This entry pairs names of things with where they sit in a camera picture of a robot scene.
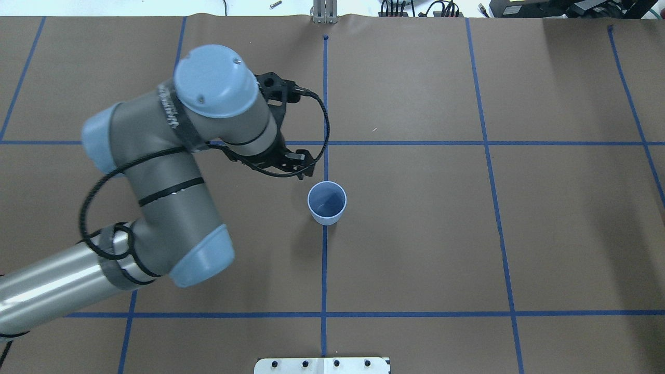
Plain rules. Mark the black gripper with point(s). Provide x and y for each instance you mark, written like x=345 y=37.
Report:
x=289 y=161

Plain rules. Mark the blue cup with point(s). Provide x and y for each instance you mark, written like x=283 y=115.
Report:
x=327 y=202

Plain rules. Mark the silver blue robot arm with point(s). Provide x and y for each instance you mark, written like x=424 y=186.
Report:
x=212 y=101

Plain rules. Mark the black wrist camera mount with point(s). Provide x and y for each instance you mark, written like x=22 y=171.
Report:
x=278 y=93

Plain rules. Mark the white pedestal column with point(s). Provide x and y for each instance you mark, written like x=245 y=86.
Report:
x=323 y=365

